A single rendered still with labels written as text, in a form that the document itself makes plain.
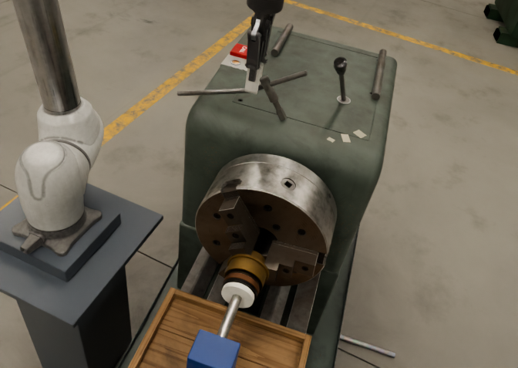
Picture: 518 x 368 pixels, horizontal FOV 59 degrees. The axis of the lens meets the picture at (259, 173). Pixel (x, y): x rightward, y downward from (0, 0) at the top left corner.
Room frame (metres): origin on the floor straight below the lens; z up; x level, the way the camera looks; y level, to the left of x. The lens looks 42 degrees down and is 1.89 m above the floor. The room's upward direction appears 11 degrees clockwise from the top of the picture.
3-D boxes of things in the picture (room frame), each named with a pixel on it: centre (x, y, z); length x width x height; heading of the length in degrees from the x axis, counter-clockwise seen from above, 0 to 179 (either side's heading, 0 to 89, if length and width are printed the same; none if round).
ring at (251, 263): (0.58, -0.01, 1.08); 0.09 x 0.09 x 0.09; 80
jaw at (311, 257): (0.64, -0.11, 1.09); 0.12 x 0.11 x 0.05; 80
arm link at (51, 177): (0.85, 0.55, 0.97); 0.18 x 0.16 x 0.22; 6
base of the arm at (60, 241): (0.82, 0.56, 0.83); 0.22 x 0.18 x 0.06; 164
